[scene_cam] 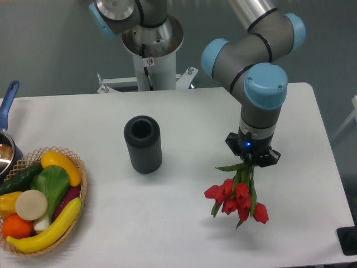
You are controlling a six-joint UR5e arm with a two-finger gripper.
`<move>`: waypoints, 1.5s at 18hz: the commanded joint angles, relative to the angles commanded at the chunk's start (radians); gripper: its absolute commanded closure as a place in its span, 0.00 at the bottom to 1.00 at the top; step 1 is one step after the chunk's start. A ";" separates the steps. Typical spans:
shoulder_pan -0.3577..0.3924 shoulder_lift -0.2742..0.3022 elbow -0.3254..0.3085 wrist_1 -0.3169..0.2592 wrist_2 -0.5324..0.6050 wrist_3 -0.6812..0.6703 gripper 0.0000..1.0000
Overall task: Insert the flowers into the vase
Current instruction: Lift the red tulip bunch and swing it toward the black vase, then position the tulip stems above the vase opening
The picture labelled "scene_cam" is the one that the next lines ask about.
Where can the blue handled saucepan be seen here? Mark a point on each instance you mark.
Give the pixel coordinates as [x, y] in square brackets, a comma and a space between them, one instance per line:
[10, 153]

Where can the long yellow banana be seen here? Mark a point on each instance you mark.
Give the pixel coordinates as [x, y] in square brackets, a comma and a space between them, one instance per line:
[53, 233]

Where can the green bok choy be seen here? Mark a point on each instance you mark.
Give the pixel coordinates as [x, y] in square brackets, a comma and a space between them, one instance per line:
[53, 182]

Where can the purple eggplant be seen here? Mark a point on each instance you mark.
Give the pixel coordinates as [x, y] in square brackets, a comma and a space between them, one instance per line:
[72, 193]

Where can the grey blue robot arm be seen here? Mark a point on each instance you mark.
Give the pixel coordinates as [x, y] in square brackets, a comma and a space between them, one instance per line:
[246, 69]

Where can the orange fruit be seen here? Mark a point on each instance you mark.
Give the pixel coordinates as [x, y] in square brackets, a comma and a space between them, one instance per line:
[16, 227]

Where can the beige round slice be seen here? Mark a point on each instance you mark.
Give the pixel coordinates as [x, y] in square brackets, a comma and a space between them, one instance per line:
[31, 205]

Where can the woven wicker basket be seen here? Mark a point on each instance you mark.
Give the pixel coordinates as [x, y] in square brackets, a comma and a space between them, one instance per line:
[31, 159]

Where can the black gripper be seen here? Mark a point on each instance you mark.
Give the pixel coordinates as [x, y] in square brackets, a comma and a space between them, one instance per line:
[257, 152]

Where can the black device right edge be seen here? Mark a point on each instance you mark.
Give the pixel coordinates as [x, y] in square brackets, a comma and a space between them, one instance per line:
[347, 239]

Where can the dark green cucumber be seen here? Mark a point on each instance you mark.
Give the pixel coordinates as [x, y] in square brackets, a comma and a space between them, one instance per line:
[22, 180]

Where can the red tulip bouquet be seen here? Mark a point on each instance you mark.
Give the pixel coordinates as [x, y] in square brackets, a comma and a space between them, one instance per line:
[238, 194]

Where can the yellow pepper left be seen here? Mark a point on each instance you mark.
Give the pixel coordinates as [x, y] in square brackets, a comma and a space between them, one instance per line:
[8, 204]

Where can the dark grey ribbed vase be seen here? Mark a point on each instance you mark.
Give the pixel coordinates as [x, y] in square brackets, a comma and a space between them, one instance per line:
[143, 139]

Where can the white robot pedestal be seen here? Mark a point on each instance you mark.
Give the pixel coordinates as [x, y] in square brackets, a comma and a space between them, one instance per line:
[153, 51]

